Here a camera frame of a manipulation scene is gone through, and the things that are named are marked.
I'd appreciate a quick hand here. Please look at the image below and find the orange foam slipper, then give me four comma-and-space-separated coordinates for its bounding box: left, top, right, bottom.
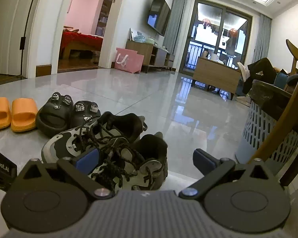
11, 98, 39, 132
0, 97, 12, 130

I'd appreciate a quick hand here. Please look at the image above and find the black slipper with charms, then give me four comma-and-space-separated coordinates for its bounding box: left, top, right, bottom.
35, 92, 74, 138
70, 100, 102, 129

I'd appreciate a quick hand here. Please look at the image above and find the black and white sneaker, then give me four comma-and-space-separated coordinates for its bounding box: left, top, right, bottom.
41, 111, 148, 164
88, 132, 169, 192

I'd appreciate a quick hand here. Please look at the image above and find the plastic basket with black bag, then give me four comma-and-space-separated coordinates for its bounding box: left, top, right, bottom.
235, 79, 298, 177

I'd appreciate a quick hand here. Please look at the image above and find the wooden chair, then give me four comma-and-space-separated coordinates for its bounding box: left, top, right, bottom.
253, 39, 298, 187

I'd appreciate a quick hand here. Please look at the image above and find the pink shopping bag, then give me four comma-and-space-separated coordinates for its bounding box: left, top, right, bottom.
114, 48, 145, 74

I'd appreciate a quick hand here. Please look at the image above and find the bed with red cover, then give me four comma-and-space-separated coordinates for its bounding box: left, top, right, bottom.
59, 26, 104, 60

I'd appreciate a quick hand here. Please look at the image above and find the grey curtain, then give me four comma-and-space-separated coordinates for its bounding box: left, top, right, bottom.
253, 13, 273, 60
164, 0, 190, 71

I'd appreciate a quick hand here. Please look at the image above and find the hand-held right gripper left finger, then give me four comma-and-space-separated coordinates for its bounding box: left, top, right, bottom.
15, 147, 115, 200

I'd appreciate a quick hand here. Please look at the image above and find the wall-mounted television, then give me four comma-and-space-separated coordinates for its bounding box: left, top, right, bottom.
147, 0, 171, 37

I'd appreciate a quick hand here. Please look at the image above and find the white door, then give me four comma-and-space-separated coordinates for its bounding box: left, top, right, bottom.
0, 0, 41, 78

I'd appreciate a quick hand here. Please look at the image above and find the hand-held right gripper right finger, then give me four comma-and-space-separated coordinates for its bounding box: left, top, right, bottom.
179, 148, 280, 200

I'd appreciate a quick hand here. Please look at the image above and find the white bookshelf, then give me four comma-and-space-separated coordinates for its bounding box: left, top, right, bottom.
95, 0, 114, 37

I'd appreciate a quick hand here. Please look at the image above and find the wooden tv cabinet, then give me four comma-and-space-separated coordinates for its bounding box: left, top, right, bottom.
125, 40, 176, 74

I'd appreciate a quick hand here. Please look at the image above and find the glass sliding door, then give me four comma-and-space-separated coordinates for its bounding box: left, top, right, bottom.
179, 0, 253, 74

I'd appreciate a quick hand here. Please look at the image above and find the blue sofa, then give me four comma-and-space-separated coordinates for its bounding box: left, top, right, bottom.
273, 67, 298, 93

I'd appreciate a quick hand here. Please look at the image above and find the wooden coffee table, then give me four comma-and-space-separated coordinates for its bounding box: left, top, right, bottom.
192, 57, 242, 101

